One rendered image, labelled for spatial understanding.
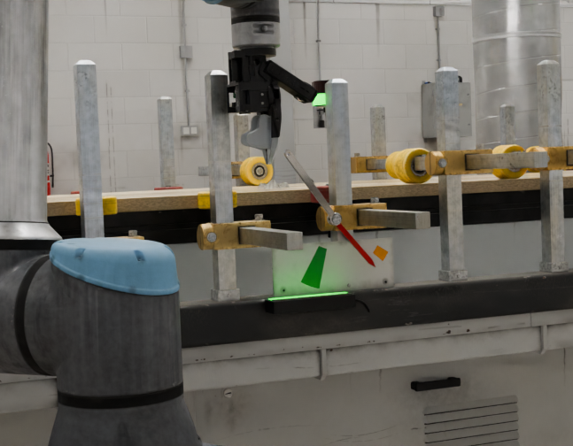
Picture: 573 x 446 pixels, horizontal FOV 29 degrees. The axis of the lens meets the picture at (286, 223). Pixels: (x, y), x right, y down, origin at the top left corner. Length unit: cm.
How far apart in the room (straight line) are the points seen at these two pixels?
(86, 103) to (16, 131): 64
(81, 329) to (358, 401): 133
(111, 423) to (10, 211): 30
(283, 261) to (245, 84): 36
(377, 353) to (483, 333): 25
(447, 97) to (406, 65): 819
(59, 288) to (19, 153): 20
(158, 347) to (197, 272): 104
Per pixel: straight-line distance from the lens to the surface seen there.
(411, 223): 201
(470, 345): 239
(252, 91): 204
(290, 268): 216
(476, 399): 269
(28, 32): 144
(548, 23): 622
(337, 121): 220
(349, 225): 220
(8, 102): 142
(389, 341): 229
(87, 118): 205
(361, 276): 222
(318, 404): 250
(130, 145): 945
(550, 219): 245
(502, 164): 221
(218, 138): 211
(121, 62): 948
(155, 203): 228
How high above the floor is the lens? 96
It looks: 3 degrees down
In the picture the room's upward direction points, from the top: 2 degrees counter-clockwise
